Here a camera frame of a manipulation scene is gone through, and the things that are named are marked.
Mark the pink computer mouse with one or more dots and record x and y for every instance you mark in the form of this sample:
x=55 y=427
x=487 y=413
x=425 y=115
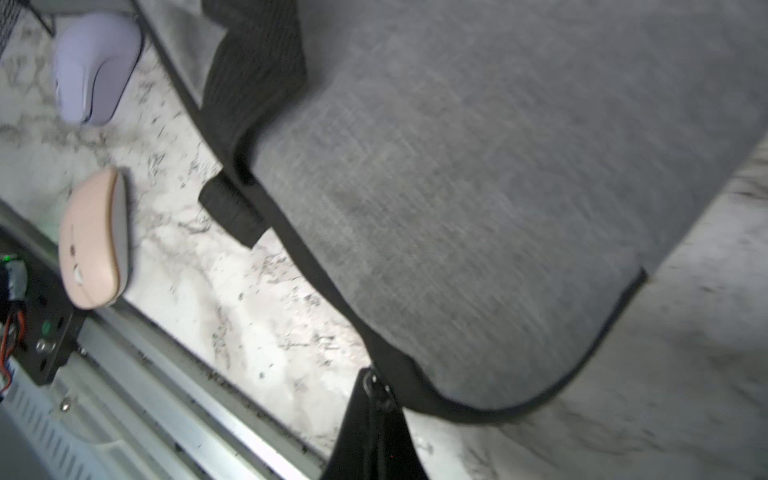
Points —
x=93 y=241

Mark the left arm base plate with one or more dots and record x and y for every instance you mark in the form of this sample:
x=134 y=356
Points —
x=39 y=324

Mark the aluminium front rail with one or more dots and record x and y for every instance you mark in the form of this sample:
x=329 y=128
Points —
x=132 y=403

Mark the grey laptop bag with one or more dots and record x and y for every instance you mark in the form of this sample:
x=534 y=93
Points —
x=479 y=187

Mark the lilac computer mouse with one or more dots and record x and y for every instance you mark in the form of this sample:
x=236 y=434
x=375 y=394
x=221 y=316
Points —
x=94 y=59

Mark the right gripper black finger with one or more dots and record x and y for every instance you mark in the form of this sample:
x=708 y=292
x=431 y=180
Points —
x=374 y=441

